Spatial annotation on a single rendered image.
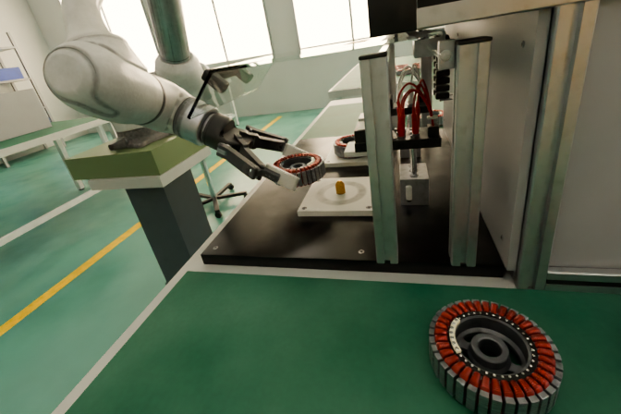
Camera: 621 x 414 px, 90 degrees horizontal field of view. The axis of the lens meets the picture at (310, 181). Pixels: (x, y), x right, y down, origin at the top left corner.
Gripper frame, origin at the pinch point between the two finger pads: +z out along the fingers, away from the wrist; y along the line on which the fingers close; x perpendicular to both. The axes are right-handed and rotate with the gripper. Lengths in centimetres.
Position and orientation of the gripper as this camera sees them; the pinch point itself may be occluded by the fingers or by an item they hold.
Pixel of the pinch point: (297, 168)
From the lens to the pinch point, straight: 65.2
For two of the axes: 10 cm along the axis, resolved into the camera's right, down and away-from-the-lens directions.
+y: 2.5, -4.3, 8.7
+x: -3.5, 8.0, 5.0
